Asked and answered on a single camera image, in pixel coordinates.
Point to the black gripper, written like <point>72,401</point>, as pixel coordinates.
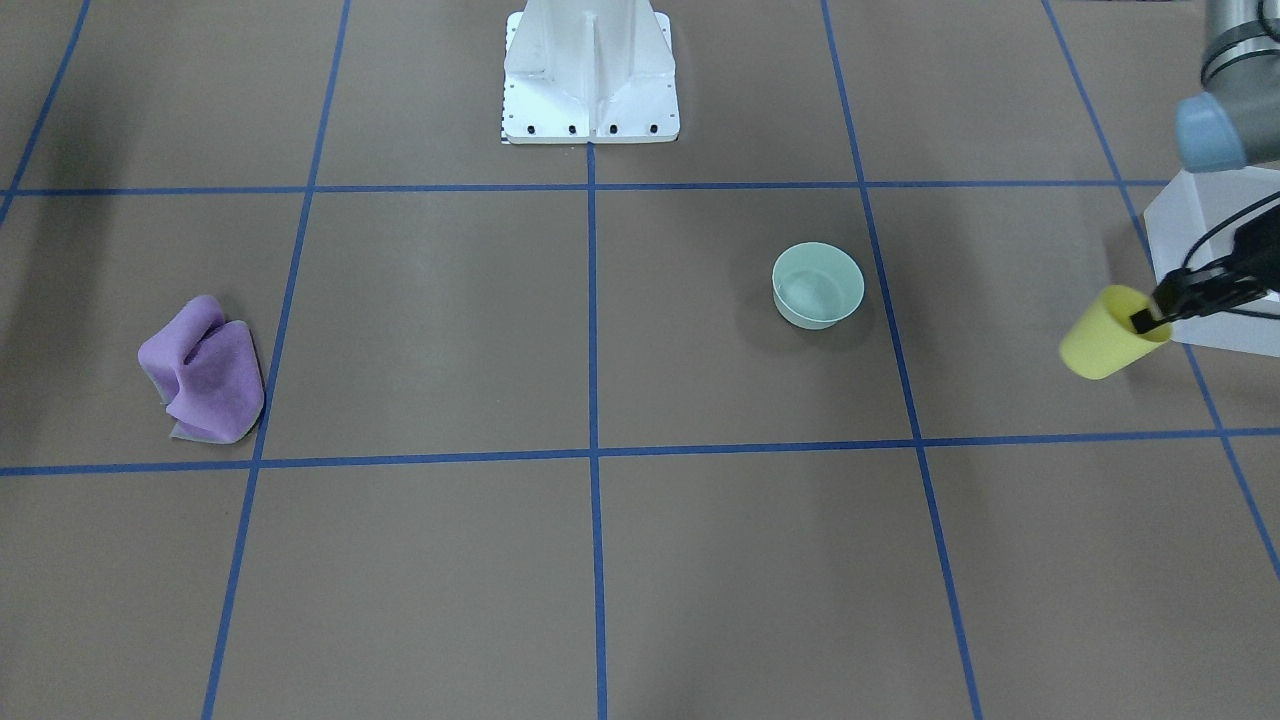
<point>1203,289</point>

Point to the yellow plastic cup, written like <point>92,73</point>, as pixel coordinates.
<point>1115,331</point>

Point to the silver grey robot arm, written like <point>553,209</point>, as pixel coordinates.
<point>1230,125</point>

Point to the translucent white plastic bin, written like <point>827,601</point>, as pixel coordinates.
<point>1191,205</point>

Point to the mint green bowl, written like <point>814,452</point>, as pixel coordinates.
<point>816,285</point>

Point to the purple crumpled cloth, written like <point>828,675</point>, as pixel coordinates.
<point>206,370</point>

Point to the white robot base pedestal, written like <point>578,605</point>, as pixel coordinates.
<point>589,72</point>

